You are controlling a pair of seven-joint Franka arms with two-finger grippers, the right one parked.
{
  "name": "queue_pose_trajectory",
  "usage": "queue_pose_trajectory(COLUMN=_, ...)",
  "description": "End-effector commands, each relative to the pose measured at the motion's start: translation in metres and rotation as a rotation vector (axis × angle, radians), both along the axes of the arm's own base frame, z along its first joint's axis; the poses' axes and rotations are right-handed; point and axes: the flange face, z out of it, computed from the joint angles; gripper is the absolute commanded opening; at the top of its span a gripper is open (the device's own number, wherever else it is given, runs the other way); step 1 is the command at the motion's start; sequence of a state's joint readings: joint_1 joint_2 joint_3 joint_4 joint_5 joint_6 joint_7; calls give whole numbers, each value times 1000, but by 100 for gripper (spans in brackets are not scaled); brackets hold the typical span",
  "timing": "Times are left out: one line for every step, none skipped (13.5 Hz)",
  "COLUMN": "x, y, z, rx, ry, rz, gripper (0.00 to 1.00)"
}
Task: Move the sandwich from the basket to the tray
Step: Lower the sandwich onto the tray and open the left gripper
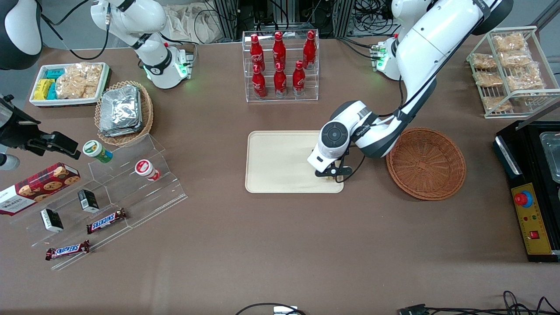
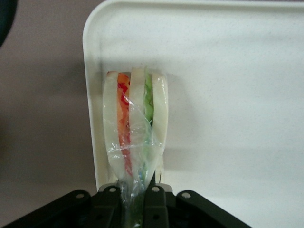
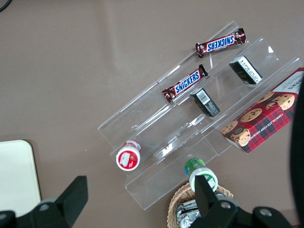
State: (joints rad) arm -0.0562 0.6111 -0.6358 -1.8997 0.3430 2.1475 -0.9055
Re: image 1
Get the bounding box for clear bag of fried snacks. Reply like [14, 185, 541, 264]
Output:
[507, 72, 546, 92]
[481, 96, 514, 112]
[472, 53, 497, 70]
[500, 50, 532, 68]
[474, 71, 504, 88]
[493, 33, 527, 53]

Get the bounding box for green lidded snack cup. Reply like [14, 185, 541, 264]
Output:
[83, 140, 113, 164]

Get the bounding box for red lidded snack cup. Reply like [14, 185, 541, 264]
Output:
[134, 159, 161, 182]

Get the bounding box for diagonal metal bar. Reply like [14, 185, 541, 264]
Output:
[516, 97, 560, 130]

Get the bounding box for clear glass container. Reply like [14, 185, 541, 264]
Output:
[539, 131, 560, 183]

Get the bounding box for red cola bottle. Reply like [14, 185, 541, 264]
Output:
[273, 63, 287, 98]
[273, 31, 287, 69]
[292, 60, 306, 96]
[252, 65, 267, 99]
[249, 34, 263, 70]
[303, 30, 317, 69]

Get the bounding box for light wicker basket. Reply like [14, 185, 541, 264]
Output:
[94, 80, 154, 147]

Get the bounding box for clear acrylic stepped display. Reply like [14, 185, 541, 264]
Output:
[11, 133, 188, 271]

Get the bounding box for clear acrylic bottle rack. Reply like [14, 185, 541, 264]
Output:
[242, 30, 320, 103]

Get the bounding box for yellow control panel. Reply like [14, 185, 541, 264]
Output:
[511, 183, 554, 256]

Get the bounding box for yellow snack packet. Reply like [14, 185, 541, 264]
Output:
[33, 79, 55, 101]

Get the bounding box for aluminium frame post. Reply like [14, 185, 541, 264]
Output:
[212, 0, 239, 42]
[335, 0, 355, 38]

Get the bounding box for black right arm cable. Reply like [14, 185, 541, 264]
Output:
[40, 0, 110, 61]

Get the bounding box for white rectangular snack tray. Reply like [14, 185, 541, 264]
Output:
[29, 63, 110, 107]

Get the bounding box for left arm base connector block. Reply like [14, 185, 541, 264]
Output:
[370, 42, 388, 71]

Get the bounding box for black tangled table cables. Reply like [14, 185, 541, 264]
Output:
[427, 290, 560, 315]

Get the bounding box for brown Snickers bar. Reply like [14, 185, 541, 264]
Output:
[86, 208, 127, 235]
[45, 240, 91, 261]

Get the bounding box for black table appliance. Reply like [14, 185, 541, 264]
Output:
[493, 120, 560, 263]

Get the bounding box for black background cable bundle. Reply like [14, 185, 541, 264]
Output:
[352, 0, 399, 36]

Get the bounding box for white wire rack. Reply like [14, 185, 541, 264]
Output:
[466, 26, 560, 119]

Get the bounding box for small black box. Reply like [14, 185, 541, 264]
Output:
[77, 189, 100, 213]
[40, 209, 64, 233]

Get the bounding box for clear bag of crackers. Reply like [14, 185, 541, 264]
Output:
[56, 63, 104, 100]

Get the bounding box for beige plastic tray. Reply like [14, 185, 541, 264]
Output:
[245, 130, 344, 194]

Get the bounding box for black cable connector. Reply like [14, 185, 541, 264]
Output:
[397, 304, 430, 315]

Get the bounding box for black looped table cable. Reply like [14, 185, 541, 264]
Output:
[235, 302, 307, 315]

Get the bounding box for silver foil packs stack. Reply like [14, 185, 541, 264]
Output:
[99, 85, 143, 138]

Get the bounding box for brown wicker basket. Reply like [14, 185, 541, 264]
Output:
[386, 127, 467, 201]

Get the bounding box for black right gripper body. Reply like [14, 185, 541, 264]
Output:
[0, 94, 42, 149]

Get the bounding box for white cloth bag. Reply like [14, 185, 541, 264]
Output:
[164, 3, 226, 44]

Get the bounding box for red tartan cookie box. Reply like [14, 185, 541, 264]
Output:
[0, 162, 81, 216]

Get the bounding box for right arm base connector block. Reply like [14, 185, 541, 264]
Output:
[175, 49, 196, 80]

